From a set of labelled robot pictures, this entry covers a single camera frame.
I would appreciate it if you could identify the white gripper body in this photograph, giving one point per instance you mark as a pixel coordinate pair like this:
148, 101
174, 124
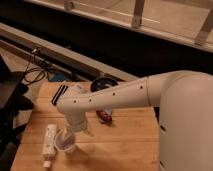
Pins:
70, 131

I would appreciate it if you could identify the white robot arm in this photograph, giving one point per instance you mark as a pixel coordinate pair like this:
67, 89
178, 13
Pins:
185, 100

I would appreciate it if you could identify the dark blue ceramic bowl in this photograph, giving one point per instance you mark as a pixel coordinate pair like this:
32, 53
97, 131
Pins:
102, 83

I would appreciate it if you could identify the red and blue toy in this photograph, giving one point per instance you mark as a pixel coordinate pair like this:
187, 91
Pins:
104, 116

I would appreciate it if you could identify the white game remote controller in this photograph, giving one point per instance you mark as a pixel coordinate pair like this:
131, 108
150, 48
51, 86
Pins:
48, 150

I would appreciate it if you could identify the black chair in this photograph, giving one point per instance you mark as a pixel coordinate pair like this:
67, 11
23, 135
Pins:
12, 100

